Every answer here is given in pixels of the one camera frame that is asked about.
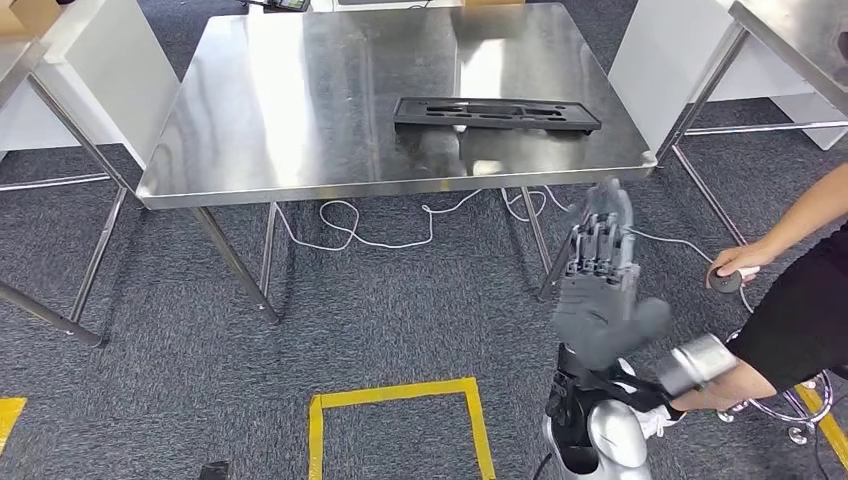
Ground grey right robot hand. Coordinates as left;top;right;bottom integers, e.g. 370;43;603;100
553;178;674;372

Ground black plastic plate holder part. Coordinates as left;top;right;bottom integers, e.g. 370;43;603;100
392;97;603;136

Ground stainless steel workbench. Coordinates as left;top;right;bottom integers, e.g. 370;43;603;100
135;1;657;326

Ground person's white shoe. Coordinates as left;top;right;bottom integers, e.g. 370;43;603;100
632;400;687;440

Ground person's hand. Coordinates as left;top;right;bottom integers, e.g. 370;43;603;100
705;241;776;289

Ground person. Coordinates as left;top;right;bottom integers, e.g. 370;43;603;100
669;162;848;415

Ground black stool chrome base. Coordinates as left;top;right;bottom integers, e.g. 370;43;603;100
717;329;835;446

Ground white cabinet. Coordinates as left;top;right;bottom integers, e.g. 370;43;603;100
608;0;848;157
0;0;181;170

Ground yellow floor tape square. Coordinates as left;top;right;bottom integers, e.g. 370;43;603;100
307;377;498;480

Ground stainless steel table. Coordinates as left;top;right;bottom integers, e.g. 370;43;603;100
655;0;848;250
0;36;130;349

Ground black remote controller with screen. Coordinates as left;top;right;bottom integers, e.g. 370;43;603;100
243;0;313;13

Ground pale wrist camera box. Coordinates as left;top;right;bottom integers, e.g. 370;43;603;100
655;333;740;397

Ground black handheld button switch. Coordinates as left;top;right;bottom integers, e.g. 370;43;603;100
707;264;761;295

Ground white floor cable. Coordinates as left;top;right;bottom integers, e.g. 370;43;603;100
274;186;757;313

